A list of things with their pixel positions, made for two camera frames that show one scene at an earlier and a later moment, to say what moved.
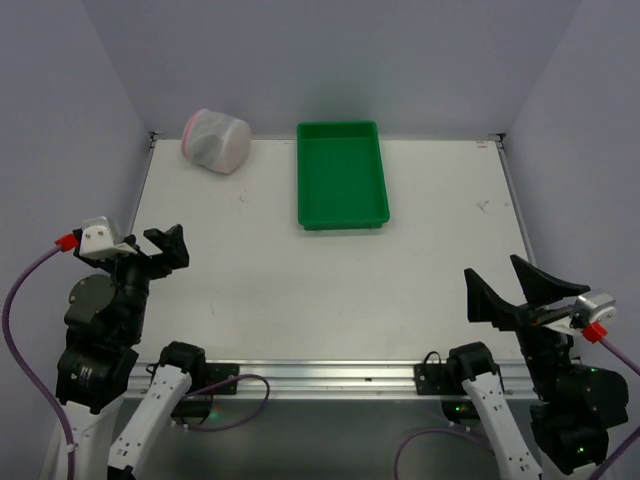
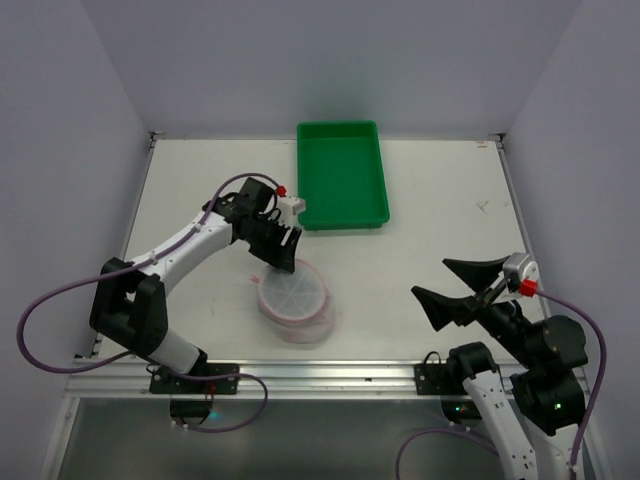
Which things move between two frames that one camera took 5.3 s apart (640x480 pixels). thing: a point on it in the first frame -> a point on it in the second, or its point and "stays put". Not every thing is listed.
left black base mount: [197, 406] stays put
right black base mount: [436, 378] stays put
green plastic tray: [340, 176] stays put
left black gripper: [145, 261] -> [270, 239]
